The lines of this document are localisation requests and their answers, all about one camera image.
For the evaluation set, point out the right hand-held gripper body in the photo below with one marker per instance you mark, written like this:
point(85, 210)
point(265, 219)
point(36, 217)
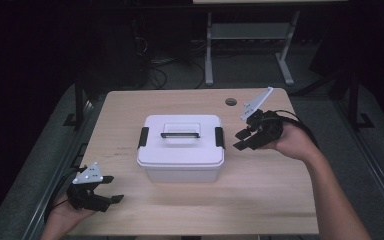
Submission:
point(265, 128)

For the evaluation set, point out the black frame post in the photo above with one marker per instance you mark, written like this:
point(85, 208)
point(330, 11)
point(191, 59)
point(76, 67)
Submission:
point(79, 103)
point(353, 103)

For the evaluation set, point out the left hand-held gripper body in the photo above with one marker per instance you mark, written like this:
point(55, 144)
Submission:
point(86, 198)

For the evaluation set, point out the person's left hand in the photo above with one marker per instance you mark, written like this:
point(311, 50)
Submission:
point(63, 221)

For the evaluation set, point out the aluminium floor rail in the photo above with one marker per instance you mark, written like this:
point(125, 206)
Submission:
point(56, 160)
point(370, 156)

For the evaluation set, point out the person's right hand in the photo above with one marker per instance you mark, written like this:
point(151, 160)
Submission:
point(295, 143)

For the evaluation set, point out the white storage box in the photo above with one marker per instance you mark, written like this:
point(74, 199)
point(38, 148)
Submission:
point(183, 174)

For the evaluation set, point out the white storage box lid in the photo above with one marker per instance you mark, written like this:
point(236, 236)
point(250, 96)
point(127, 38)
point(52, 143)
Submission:
point(180, 146)

